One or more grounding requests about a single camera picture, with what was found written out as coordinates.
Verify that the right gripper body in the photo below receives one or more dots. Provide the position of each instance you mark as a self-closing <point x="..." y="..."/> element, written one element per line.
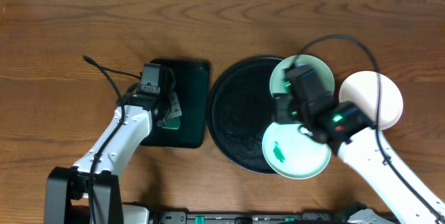
<point x="290" y="110"/>

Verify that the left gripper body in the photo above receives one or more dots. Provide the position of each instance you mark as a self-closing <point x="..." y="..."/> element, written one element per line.
<point x="167" y="109"/>

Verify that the green sponge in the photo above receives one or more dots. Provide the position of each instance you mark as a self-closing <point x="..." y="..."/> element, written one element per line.
<point x="173" y="123"/>

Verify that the light green plate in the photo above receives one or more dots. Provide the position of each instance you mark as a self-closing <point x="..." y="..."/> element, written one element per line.
<point x="290" y="151"/>
<point x="276" y="83"/>

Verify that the white plate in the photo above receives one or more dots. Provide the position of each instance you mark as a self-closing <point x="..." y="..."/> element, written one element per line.
<point x="361" y="89"/>

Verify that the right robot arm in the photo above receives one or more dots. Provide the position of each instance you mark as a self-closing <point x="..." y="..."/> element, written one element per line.
<point x="356" y="140"/>

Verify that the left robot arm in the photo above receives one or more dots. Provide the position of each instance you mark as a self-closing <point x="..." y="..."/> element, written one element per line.
<point x="89" y="191"/>

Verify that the black rectangular tray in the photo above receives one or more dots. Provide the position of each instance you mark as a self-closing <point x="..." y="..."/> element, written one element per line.
<point x="192" y="88"/>

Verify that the round black tray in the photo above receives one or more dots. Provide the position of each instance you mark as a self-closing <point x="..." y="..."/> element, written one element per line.
<point x="239" y="110"/>

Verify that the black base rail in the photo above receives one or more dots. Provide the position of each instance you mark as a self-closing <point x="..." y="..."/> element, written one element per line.
<point x="181" y="217"/>

